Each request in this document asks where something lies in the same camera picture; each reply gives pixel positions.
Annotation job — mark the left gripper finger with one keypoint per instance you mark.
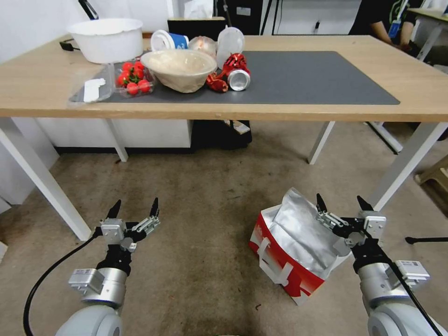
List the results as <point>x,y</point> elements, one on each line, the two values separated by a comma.
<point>114,210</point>
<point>148,224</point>

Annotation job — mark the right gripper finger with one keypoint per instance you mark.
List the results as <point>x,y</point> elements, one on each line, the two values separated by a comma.
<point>365,206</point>
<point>329,217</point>

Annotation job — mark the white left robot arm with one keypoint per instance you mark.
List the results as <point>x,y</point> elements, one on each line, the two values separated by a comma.
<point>94,316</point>

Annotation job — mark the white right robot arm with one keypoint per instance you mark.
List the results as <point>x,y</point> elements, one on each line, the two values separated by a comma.
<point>385,301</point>

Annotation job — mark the red white food delivery bag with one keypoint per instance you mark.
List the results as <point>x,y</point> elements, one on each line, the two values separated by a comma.
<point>297,238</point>

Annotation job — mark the clear plastic food bag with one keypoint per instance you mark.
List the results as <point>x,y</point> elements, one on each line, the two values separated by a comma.
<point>203,44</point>

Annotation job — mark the black tripod leg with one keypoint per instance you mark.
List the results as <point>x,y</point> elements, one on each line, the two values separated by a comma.
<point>427,240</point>

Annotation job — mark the white desk foot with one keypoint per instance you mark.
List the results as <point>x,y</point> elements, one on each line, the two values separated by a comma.
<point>385,138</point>

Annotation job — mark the beige plastic stool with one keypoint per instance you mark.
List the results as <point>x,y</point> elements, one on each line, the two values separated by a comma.
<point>435,175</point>

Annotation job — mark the white cabinet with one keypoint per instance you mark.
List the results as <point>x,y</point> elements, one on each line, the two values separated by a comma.
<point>147,134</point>

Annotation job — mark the black box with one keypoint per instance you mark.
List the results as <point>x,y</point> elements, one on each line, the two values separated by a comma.
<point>217,134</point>

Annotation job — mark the red cherry tomato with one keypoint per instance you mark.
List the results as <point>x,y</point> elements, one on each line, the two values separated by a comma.
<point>123,79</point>
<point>132,88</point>
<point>127,66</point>
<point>139,74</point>
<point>139,65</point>
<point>144,86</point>

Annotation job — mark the wooden table with white legs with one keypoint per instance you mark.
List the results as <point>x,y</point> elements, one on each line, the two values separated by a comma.
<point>402,80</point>

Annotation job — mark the clear plastic clamshell box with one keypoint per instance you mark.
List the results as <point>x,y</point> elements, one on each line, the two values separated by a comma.
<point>105,75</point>

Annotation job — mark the grey desk mat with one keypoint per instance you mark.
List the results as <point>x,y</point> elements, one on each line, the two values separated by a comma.
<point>308,77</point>

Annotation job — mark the beige paper bowl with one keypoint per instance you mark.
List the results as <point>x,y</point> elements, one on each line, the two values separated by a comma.
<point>182,70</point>

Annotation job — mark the crumpled red foil wrapper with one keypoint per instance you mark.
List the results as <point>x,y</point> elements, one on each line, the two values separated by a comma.
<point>216,82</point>

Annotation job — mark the white plastic tub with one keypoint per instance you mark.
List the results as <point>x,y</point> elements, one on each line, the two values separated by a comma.
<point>105,42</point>

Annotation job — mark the crushed red drink can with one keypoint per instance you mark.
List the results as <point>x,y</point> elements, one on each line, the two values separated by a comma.
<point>238,75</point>

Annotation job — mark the white blue paper cup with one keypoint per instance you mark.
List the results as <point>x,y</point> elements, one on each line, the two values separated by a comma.
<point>176,41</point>

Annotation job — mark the person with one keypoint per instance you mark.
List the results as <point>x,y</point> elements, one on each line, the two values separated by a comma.
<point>379,24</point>

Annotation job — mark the blue badge card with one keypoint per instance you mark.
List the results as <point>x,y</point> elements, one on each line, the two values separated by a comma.
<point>396,26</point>

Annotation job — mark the light wooden desk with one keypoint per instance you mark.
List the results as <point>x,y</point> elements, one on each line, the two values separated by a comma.
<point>432,24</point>

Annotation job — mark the clear plastic lid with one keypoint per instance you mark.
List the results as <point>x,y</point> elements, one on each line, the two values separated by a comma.
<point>229,42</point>

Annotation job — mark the black monitor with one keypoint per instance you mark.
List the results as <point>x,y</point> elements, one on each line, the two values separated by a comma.
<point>196,26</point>

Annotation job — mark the black cabinet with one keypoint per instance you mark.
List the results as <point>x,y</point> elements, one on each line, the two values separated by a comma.
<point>245,15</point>

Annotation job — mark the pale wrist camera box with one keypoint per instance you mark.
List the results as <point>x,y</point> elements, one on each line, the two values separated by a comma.
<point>113,231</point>
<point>375,224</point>

